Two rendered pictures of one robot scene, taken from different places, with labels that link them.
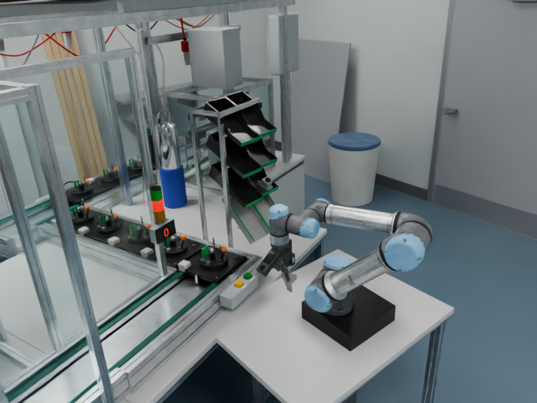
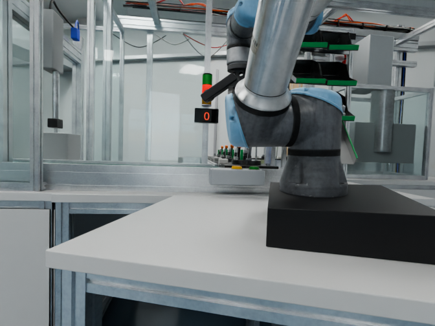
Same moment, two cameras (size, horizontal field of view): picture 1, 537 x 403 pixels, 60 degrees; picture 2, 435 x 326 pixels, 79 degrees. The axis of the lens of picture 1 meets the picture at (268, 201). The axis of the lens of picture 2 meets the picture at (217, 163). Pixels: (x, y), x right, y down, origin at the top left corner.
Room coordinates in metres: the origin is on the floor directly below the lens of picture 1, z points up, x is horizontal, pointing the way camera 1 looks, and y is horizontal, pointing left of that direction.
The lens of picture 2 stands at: (1.06, -0.60, 1.03)
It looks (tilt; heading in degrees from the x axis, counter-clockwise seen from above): 3 degrees down; 51
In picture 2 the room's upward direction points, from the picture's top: 2 degrees clockwise
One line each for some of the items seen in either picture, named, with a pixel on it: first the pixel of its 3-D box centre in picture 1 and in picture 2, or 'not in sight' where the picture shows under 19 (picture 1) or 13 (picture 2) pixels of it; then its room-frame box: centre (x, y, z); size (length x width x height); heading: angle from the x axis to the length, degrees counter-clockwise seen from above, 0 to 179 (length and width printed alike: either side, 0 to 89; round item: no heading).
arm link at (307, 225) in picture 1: (304, 224); (255, 15); (1.55, -0.13, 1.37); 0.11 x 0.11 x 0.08; 58
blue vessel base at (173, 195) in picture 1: (173, 185); not in sight; (2.90, 0.63, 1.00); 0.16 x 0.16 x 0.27
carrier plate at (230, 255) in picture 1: (212, 263); (246, 166); (1.96, 0.28, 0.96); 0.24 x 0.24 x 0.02; 57
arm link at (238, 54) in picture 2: (279, 237); (239, 59); (1.60, -0.03, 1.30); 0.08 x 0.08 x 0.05
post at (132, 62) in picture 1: (148, 177); (207, 67); (1.89, 0.51, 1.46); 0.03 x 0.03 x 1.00; 57
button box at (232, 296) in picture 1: (239, 289); (236, 176); (1.78, 0.15, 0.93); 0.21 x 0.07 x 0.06; 147
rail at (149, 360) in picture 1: (202, 311); (188, 178); (1.65, 0.30, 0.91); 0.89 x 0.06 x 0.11; 147
